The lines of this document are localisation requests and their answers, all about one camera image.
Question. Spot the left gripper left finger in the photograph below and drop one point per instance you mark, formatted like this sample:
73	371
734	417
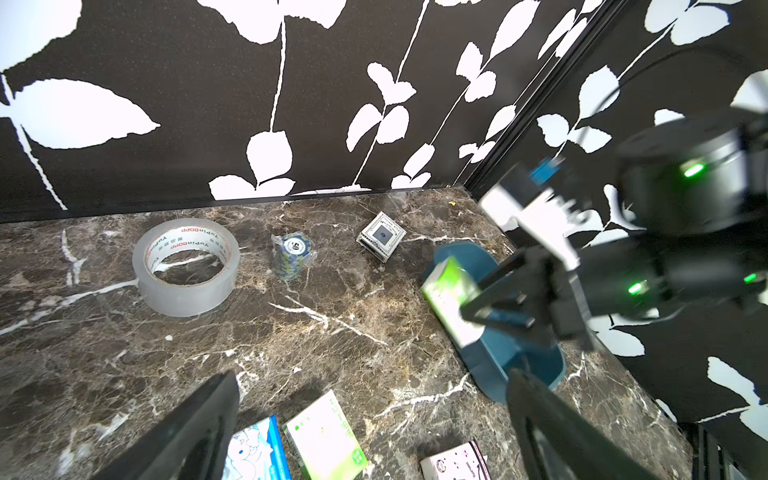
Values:
191	442

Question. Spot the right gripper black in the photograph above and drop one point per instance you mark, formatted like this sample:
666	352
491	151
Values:
533	297

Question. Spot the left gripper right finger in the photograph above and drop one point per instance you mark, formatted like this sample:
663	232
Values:
556	442

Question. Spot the green tissue pack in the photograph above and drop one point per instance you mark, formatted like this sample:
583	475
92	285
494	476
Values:
326	445
447	288

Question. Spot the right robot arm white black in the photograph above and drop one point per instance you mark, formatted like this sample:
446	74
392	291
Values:
698	188

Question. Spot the teal storage box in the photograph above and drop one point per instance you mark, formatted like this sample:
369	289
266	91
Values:
496	353

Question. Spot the small white square box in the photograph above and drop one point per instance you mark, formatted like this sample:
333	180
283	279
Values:
381	237

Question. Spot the blue Cinnamoroll tissue pack back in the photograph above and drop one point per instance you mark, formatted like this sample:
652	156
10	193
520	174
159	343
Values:
257	453

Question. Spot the pink Kuromi tissue pack left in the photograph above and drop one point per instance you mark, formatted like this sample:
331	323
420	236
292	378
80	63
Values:
463	462

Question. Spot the green tissue pack back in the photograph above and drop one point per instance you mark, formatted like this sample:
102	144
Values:
326	445

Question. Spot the clear tape roll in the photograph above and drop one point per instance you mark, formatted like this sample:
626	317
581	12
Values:
186	267

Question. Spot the small blue wrapped roll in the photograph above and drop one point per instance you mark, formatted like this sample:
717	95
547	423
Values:
291	254

